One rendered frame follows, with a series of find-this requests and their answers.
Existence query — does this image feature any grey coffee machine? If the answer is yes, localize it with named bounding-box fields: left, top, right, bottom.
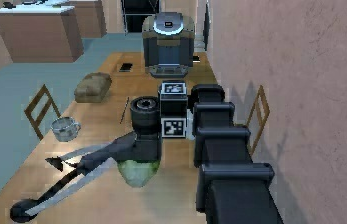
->
left=141, top=12, right=196, bottom=80

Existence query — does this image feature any dark shelf unit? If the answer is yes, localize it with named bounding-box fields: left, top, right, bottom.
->
left=120, top=0, right=162, bottom=34

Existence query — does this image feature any brown bread loaf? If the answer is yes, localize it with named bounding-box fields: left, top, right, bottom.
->
left=73, top=71, right=113, bottom=104

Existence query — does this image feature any black phone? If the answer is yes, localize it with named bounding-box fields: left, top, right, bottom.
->
left=118, top=62, right=134, bottom=73

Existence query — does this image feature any thin dark pencil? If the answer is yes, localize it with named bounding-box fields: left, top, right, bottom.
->
left=119, top=96, right=131, bottom=125

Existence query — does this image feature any brown white-topped kitchen counter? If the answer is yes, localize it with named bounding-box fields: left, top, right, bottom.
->
left=0, top=4, right=85, bottom=64

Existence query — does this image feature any wooden table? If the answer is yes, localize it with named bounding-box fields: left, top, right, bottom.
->
left=0, top=51, right=219, bottom=224

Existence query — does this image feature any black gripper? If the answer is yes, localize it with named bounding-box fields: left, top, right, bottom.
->
left=45, top=95, right=164, bottom=173

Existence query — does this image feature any wooden chair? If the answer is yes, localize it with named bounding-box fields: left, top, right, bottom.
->
left=245, top=84, right=271, bottom=157
left=23, top=83, right=62, bottom=141

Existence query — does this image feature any green lettuce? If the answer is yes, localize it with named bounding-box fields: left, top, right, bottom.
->
left=116, top=159, right=161, bottom=188

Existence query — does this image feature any brown cupboard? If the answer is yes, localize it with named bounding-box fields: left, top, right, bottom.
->
left=68, top=0, right=108, bottom=39

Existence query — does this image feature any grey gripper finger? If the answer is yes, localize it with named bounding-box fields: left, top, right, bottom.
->
left=9, top=155, right=119, bottom=224

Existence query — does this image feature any metal cup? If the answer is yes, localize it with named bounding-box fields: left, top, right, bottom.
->
left=49, top=116, right=82, bottom=143

